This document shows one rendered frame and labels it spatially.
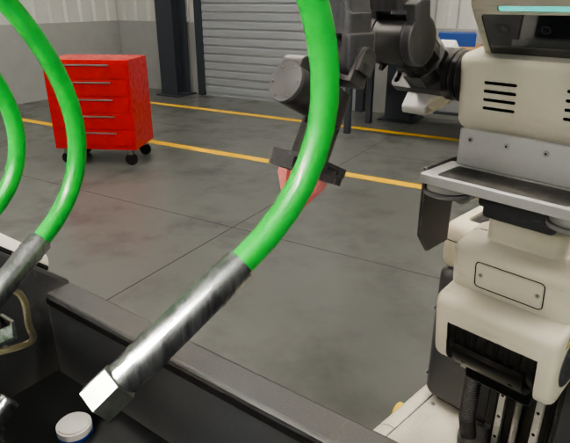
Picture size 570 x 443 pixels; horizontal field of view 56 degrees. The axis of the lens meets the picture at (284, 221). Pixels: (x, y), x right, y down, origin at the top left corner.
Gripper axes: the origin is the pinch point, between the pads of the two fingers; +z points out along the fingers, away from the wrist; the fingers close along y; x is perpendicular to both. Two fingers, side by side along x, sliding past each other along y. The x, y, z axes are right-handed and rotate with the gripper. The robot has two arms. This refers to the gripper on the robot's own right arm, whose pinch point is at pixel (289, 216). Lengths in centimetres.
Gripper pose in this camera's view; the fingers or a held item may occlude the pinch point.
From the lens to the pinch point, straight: 79.3
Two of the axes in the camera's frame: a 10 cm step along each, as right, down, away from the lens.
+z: -3.2, 9.4, 0.5
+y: 7.0, 2.8, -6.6
